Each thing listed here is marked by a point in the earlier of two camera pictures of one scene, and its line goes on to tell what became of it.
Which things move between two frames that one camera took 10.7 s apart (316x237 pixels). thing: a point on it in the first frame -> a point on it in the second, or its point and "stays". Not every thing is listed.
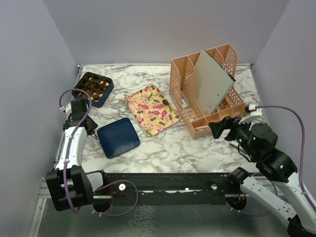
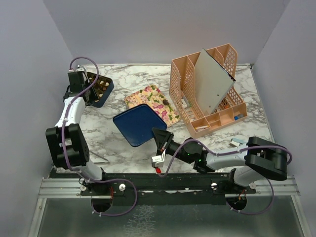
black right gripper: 217,127 -> 163,138
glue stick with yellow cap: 195,128 stays
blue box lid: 118,138 -> 136,125
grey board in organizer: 213,82 stays
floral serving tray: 151,110 stays
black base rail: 166,188 stays
